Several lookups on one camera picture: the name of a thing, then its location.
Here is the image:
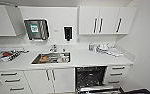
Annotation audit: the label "kitchen counter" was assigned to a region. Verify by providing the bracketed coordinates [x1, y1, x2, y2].
[0, 44, 137, 94]

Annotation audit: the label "white cup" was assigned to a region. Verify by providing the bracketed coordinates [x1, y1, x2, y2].
[55, 54, 67, 63]

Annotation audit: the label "white folded cloth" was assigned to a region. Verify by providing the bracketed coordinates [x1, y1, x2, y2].
[110, 47, 125, 58]

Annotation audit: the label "chrome faucet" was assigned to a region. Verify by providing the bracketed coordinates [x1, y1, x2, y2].
[49, 43, 58, 53]

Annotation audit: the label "small blue bottle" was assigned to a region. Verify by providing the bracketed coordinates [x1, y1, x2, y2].
[88, 43, 97, 53]

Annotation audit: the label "grey paper towel dispenser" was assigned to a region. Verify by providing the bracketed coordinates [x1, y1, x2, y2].
[23, 18, 50, 43]

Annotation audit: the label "open steel dishwasher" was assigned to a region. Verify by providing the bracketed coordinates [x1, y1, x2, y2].
[74, 65, 125, 94]

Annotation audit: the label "white three-door wall cabinet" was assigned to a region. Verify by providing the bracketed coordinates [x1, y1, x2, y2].
[78, 5, 138, 36]

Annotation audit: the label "steel kitchen sink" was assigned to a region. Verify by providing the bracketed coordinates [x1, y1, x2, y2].
[30, 51, 73, 66]

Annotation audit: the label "brown orange dish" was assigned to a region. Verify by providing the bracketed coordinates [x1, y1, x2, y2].
[40, 54, 50, 63]

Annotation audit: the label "white kitchen wall cabinets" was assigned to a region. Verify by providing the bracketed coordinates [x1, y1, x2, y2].
[0, 4, 21, 38]

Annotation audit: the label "white dishes stack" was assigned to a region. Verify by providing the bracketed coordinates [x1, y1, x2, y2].
[95, 42, 116, 55]

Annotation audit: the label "black wall soap dispenser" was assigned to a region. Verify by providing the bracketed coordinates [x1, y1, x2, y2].
[62, 25, 74, 43]

